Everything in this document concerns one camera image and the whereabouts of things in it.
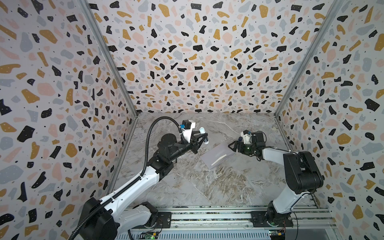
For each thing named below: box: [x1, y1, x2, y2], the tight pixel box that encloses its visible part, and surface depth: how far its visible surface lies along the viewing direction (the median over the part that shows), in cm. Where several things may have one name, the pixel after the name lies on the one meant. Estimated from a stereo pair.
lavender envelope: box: [199, 141, 236, 170], surface depth 100 cm
